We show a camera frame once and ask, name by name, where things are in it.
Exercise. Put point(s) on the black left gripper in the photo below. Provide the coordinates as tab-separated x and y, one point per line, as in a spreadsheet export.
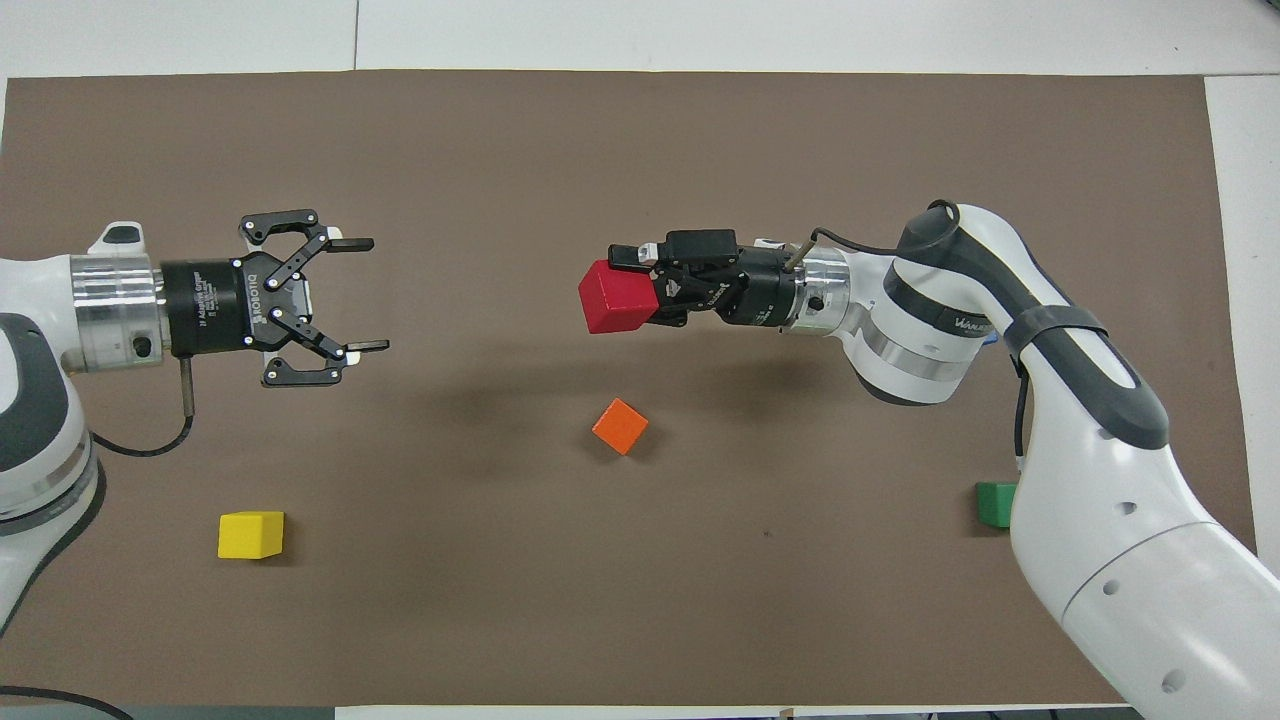
215	305

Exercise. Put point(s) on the green wooden block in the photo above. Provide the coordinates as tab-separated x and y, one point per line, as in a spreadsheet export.
995	505

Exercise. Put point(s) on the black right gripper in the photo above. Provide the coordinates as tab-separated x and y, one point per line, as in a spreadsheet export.
755	290

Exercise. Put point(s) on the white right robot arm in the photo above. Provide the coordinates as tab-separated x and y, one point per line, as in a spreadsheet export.
1100	500

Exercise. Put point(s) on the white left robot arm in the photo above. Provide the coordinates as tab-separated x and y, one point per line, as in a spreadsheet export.
40	400

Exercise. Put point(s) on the brown table mat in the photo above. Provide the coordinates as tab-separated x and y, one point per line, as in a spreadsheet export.
640	150

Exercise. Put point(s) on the red wooden block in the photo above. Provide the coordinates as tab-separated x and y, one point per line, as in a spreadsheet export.
618	298

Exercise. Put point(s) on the yellow wooden block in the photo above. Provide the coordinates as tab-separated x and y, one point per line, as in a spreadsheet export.
250	535

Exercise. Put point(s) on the orange wooden block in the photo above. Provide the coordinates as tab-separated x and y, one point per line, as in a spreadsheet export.
620	426

